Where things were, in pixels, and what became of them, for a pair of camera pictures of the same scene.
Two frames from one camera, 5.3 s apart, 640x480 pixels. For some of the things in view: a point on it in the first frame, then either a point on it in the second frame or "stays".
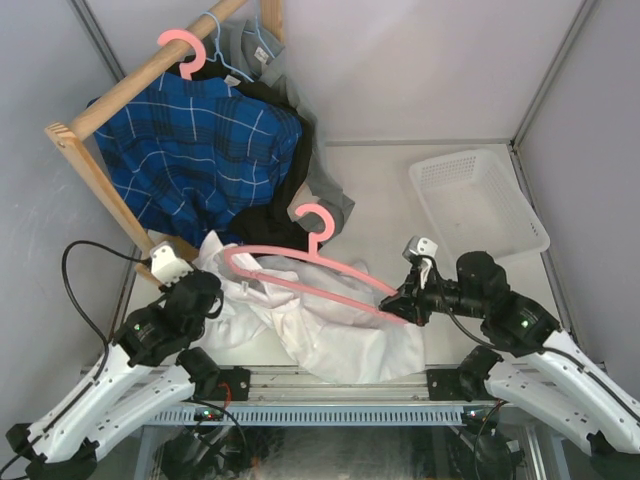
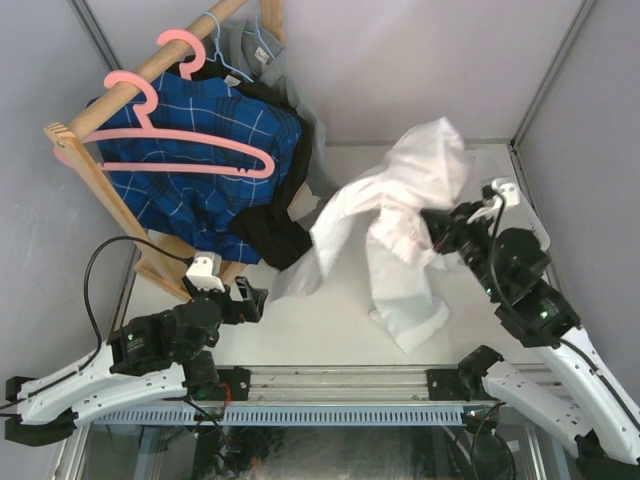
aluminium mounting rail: x=358 y=383 stays
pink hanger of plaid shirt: x=192 y=66 stays
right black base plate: x=444 y=385 stays
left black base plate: x=233 y=384 stays
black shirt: x=274 y=224 stays
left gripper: x=168 y=290 -> x=239 y=311
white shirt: x=327 y=338 -> x=427 y=173
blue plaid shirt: x=193 y=158 stays
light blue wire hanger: x=217 y=49 stays
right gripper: x=410 y=302 -> x=443 y=226
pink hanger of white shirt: x=308 y=292 -> x=147 y=132
